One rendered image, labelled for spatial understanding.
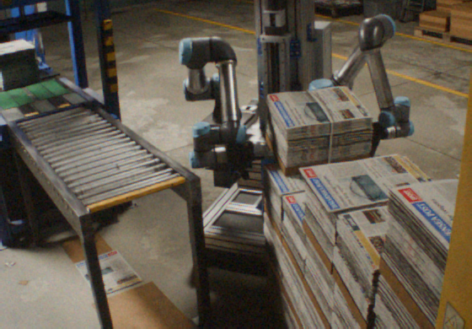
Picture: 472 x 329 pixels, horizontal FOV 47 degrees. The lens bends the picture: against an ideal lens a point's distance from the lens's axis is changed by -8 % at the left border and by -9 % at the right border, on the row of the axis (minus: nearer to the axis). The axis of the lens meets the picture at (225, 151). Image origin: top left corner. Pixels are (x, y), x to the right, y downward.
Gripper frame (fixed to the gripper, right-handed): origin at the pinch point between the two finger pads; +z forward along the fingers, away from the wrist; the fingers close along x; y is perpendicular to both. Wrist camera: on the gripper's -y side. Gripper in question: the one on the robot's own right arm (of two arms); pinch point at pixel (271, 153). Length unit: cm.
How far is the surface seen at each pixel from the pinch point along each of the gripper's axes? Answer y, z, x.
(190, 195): -11.4, -37.6, -4.4
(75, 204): -6, -85, -14
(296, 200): -9.4, -3.1, -41.3
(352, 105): 20.1, 31.0, -20.7
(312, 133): 12.1, 9.3, -28.9
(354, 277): -12, -9, -110
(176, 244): -65, -39, 88
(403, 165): 7, 24, -77
